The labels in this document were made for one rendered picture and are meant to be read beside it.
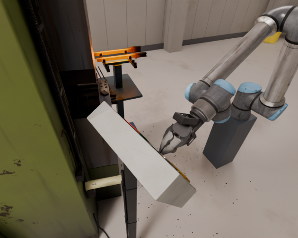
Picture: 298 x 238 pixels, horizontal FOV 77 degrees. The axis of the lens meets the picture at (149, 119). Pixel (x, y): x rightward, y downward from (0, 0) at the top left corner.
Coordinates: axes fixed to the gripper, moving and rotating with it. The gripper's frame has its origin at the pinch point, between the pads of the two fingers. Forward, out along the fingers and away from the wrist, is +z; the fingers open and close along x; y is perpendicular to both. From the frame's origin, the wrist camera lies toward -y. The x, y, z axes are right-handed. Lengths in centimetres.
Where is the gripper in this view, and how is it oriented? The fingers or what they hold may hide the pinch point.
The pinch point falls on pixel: (161, 150)
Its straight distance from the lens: 69.8
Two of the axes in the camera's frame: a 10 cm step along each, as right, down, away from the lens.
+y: 3.4, 4.5, 8.2
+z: -7.0, 7.1, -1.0
